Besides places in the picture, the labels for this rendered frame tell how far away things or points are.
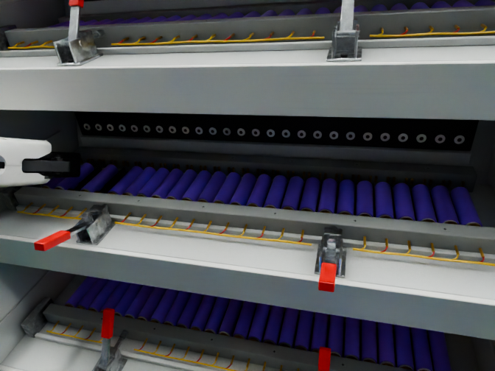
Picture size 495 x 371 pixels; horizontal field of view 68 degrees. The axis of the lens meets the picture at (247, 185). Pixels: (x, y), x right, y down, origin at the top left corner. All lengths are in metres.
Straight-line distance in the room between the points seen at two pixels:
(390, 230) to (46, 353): 0.48
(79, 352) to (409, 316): 0.43
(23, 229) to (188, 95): 0.28
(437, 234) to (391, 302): 0.08
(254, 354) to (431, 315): 0.22
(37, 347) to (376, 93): 0.54
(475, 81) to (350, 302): 0.21
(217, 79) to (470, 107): 0.21
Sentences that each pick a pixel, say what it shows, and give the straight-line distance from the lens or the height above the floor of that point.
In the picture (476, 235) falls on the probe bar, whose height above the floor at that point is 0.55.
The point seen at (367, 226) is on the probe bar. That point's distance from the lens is 0.38.
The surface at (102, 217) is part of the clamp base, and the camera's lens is 0.45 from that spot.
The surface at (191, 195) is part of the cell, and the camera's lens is 0.45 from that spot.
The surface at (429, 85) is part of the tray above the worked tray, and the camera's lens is 0.33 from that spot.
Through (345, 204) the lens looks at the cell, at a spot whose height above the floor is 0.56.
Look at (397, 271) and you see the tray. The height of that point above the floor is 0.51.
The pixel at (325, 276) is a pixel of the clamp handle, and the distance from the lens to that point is 0.30.
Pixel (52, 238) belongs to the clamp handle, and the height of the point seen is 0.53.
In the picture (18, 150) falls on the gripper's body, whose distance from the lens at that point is 0.43.
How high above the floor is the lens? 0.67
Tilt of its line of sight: 14 degrees down
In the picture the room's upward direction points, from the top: 1 degrees clockwise
